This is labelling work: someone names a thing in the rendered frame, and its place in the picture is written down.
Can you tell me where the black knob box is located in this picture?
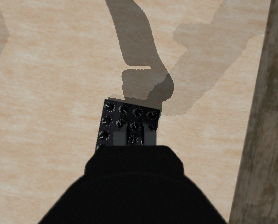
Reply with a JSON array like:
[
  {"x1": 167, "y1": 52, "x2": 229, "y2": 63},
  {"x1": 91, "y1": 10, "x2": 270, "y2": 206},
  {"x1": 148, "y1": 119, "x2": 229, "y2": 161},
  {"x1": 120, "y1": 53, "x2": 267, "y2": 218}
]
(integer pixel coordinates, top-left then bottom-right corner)
[{"x1": 94, "y1": 99, "x2": 160, "y2": 154}]

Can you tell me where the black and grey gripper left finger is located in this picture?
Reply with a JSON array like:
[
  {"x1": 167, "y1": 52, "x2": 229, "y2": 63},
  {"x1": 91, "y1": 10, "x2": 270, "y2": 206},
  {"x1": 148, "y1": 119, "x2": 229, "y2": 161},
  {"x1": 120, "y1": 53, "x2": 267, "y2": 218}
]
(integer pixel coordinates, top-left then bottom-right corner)
[{"x1": 113, "y1": 124, "x2": 130, "y2": 146}]

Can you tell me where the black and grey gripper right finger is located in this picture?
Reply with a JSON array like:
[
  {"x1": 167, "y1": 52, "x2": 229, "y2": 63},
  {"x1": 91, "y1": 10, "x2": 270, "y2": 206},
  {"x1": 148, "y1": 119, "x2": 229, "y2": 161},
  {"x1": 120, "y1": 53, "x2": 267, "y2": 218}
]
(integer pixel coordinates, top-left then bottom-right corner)
[{"x1": 141, "y1": 124, "x2": 156, "y2": 145}]

